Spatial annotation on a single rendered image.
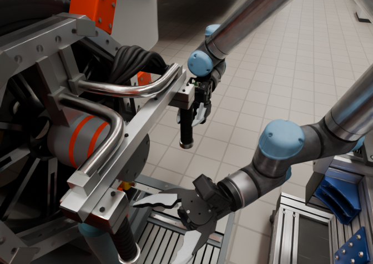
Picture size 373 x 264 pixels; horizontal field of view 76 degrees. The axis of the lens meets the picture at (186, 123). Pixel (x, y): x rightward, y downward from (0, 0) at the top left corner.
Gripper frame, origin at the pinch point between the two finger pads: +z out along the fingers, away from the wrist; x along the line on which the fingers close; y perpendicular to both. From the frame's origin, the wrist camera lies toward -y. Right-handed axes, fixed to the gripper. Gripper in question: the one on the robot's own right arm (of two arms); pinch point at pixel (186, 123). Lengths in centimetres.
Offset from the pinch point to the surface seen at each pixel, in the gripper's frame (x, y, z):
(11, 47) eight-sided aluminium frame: -20.6, 29.1, 23.7
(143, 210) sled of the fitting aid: -25, -68, -3
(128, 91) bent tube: -7.4, 17.7, 13.9
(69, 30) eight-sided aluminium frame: -20.4, 27.6, 11.5
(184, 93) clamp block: 0.3, 11.8, 2.4
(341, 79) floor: 96, -83, -214
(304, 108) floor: 59, -83, -147
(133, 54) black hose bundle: -11.3, 21.0, 4.1
